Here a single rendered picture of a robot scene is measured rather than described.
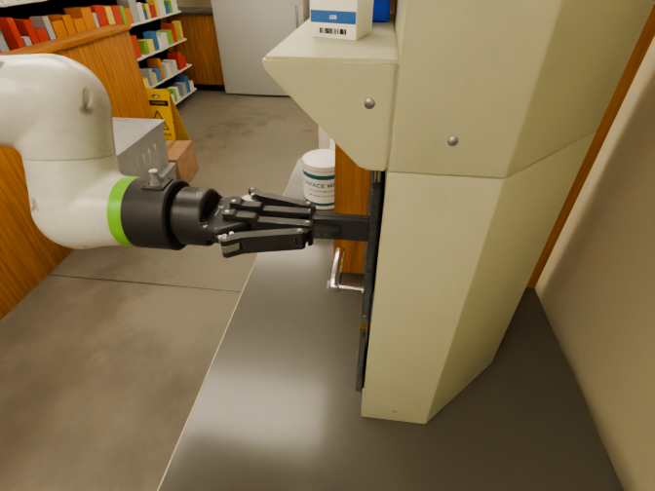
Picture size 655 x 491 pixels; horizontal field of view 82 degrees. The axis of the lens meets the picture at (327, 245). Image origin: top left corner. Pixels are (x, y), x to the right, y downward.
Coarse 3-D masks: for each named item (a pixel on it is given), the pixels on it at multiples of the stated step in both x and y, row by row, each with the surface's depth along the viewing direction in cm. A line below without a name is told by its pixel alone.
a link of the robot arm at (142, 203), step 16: (160, 176) 47; (128, 192) 45; (144, 192) 45; (160, 192) 45; (176, 192) 47; (128, 208) 45; (144, 208) 44; (160, 208) 44; (128, 224) 45; (144, 224) 45; (160, 224) 44; (128, 240) 47; (144, 240) 46; (160, 240) 46; (176, 240) 48
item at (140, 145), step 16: (128, 128) 250; (144, 128) 250; (160, 128) 258; (128, 144) 228; (144, 144) 244; (160, 144) 263; (128, 160) 229; (144, 160) 246; (160, 160) 267; (144, 176) 250
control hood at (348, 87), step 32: (384, 32) 41; (288, 64) 32; (320, 64) 31; (352, 64) 31; (384, 64) 31; (320, 96) 33; (352, 96) 32; (384, 96) 32; (352, 128) 34; (384, 128) 34; (384, 160) 36
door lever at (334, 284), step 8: (336, 248) 60; (344, 248) 60; (336, 256) 58; (344, 256) 59; (336, 264) 57; (336, 272) 55; (336, 280) 54; (328, 288) 54; (336, 288) 53; (344, 288) 53; (352, 288) 53; (360, 288) 53
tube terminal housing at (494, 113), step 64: (448, 0) 27; (512, 0) 27; (576, 0) 28; (640, 0) 35; (448, 64) 30; (512, 64) 29; (576, 64) 33; (448, 128) 33; (512, 128) 32; (576, 128) 40; (448, 192) 37; (512, 192) 38; (384, 256) 43; (448, 256) 42; (512, 256) 48; (384, 320) 49; (448, 320) 48; (384, 384) 58; (448, 384) 61
